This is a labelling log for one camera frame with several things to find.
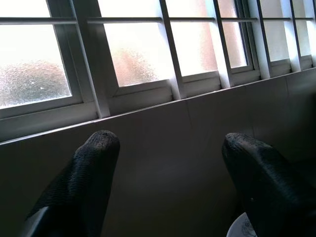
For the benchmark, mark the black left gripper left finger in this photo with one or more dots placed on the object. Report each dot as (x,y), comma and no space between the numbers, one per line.
(81,185)

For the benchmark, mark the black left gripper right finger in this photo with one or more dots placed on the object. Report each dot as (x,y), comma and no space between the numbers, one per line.
(271,192)

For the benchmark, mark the large white floral plate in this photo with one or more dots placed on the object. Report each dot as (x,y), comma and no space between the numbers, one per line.
(239,227)

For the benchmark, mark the white framed frosted window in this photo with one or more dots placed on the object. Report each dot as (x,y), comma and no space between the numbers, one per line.
(49,111)

